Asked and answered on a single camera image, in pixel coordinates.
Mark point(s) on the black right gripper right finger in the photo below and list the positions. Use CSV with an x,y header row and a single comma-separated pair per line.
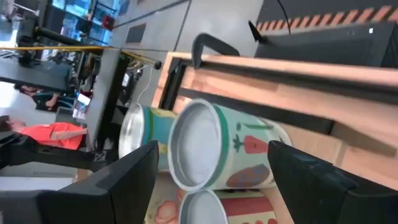
x,y
335,205

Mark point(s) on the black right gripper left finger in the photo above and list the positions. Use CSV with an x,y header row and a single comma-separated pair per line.
x,y
77,205

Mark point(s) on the red tomato label can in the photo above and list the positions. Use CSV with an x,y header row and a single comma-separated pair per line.
x,y
242,208

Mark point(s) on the teal yellow carrots can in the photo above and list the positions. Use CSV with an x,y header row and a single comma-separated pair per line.
x,y
146,130

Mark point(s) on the vegetable print can green rim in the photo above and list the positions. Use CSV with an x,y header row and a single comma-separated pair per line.
x,y
217,146

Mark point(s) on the person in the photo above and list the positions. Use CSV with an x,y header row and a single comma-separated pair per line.
x,y
46,133
46,101

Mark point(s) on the black mat two striped edges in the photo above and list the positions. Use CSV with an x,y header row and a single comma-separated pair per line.
x,y
326,7

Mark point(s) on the wooden shelf black metal frame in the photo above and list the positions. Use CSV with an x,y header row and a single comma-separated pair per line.
x,y
367,171

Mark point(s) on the black metal rig frame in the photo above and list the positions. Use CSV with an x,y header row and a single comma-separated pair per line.
x,y
280,78

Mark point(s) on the blue glass window wall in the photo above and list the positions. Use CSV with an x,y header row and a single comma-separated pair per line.
x,y
77,18

